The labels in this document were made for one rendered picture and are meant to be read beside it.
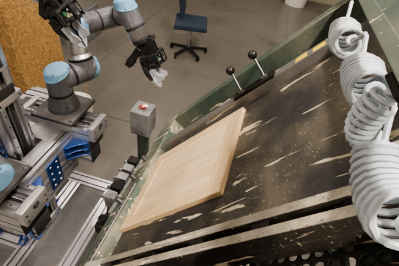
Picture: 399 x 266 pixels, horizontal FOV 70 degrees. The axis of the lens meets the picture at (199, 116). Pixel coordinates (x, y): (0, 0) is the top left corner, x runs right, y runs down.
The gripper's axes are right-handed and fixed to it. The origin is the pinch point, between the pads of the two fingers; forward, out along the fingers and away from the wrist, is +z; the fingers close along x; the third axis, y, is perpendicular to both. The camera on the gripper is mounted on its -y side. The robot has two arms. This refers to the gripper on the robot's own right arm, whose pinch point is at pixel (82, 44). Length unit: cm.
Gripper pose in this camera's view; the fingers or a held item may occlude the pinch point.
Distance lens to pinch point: 102.4
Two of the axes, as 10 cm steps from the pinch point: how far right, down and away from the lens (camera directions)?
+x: 5.4, -7.2, 4.4
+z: 3.4, 6.6, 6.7
